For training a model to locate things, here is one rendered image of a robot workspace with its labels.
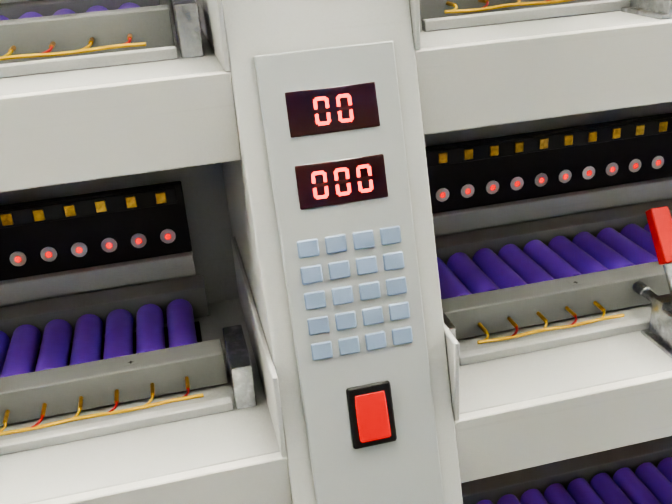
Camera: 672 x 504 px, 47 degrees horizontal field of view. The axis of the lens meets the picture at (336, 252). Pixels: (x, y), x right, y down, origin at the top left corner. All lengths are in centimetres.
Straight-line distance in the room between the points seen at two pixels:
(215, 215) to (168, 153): 20
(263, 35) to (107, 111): 8
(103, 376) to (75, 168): 14
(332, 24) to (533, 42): 11
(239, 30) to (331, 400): 19
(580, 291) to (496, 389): 10
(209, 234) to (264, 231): 20
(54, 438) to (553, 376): 29
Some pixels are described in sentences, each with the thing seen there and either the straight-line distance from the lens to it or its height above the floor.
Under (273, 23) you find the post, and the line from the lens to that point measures 39.
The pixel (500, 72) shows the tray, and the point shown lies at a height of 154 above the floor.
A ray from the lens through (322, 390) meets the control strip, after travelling 41.
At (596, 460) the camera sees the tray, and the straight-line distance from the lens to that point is 69.
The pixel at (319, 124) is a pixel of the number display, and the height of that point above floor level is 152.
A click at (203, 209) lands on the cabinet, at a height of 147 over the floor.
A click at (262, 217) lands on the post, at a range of 39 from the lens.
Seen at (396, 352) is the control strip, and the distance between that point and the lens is 41.
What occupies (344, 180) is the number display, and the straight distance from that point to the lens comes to 39.
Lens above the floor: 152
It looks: 10 degrees down
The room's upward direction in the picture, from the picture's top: 7 degrees counter-clockwise
